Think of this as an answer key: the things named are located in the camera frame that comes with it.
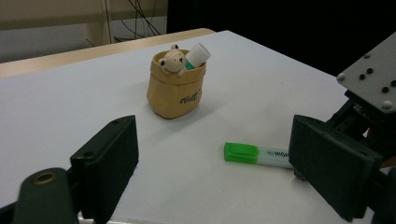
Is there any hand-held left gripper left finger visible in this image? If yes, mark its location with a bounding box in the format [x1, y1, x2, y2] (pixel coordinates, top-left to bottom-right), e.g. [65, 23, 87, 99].
[69, 114, 140, 224]

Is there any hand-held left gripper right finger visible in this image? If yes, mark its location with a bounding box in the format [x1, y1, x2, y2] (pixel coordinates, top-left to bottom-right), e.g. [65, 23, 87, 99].
[288, 114, 384, 222]

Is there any green highlighter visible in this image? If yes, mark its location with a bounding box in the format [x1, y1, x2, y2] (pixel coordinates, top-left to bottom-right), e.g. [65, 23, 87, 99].
[223, 142, 295, 170]

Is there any tan bear pen holder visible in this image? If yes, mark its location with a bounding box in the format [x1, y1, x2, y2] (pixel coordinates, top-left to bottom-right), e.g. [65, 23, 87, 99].
[146, 44, 207, 119]

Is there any green white glue stick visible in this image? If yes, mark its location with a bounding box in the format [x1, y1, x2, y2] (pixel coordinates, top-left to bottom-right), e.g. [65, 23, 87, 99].
[185, 42, 212, 70]

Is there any black curtain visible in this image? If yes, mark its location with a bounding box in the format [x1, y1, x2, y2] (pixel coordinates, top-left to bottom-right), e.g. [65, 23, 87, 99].
[166, 0, 396, 77]

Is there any beige wooden desk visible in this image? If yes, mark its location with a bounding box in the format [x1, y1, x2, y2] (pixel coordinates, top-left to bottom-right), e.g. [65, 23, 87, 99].
[0, 0, 169, 48]

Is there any bundle of black cables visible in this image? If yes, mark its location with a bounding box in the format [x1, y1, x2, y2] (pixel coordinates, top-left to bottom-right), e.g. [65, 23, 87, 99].
[85, 0, 163, 48]

